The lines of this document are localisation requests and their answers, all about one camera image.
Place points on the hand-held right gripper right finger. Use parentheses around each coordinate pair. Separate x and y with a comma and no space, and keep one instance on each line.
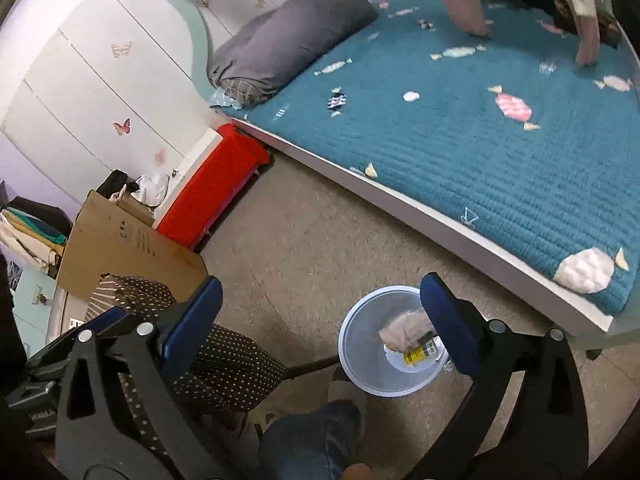
(450,325)

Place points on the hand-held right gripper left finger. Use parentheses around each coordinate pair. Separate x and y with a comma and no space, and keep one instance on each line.
(192,320)

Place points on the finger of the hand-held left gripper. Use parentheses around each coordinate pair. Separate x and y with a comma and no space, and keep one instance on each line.
(110,317)

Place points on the small yellow label bottle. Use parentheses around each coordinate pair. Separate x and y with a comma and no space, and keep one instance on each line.
(420,355)

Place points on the pink wrapper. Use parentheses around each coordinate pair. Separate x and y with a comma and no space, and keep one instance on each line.
(405,330)

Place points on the translucent plastic waste bin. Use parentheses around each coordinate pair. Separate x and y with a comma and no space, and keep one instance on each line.
(360,340)

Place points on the brown polka-dot table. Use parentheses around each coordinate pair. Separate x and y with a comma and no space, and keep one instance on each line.
(235,365)

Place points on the brown cardboard box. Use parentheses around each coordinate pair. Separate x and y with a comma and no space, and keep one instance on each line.
(125,250)

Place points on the light blue drawer cabinet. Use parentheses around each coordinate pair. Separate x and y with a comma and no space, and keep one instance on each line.
(32,305)

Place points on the stack of folded clothes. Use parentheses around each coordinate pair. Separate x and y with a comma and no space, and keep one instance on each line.
(30,235)

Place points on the white crumpled cloth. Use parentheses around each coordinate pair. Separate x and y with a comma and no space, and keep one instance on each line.
(152,190)

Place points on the bed with teal cover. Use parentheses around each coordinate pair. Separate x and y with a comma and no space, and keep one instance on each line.
(400,200)

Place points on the black cloth item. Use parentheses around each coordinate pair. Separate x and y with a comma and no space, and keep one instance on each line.
(115,182)

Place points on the red bench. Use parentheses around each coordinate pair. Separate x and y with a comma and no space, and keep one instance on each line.
(210,185)

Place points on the person's leg in jeans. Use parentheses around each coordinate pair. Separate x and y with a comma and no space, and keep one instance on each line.
(310,440)

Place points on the pink butterfly sticker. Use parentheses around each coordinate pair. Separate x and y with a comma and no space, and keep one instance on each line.
(122,126)

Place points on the light blue pillow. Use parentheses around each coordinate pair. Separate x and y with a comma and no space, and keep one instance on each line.
(227,100)

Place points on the white wardrobe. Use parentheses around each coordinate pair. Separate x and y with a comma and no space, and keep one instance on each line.
(75,75)

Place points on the mint green headboard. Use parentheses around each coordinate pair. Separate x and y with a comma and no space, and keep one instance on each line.
(192,25)

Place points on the folded grey duvet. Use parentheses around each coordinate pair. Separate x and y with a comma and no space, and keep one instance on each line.
(290,40)

